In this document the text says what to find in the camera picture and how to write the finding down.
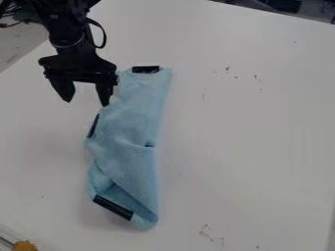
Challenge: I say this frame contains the yellow toy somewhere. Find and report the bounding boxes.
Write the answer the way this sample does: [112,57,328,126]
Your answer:
[10,240,40,251]

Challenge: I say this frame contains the light blue cloth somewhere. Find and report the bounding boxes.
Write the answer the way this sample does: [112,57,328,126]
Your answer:
[83,65,173,230]

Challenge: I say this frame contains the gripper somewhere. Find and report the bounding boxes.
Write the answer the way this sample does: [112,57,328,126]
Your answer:
[36,41,120,108]

